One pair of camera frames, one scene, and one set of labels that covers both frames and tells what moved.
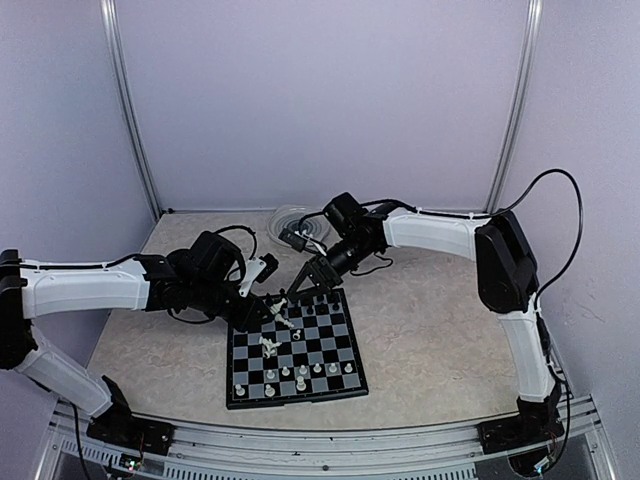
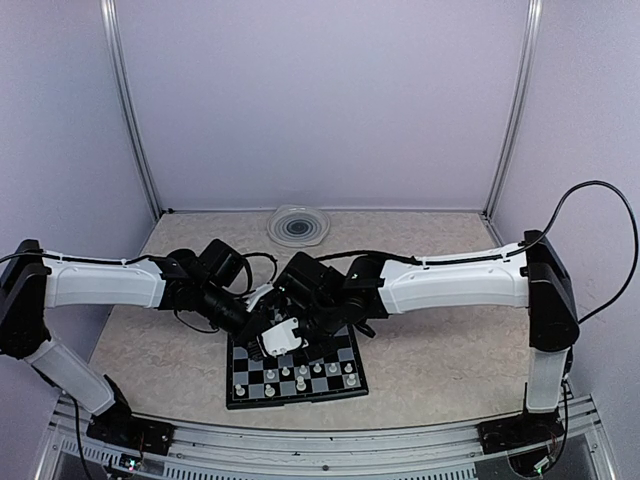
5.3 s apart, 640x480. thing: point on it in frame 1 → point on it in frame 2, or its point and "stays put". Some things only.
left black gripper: [248, 319] → [245, 337]
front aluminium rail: [371, 451] stays put
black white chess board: [305, 350] stays put
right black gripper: [332, 279] → [325, 349]
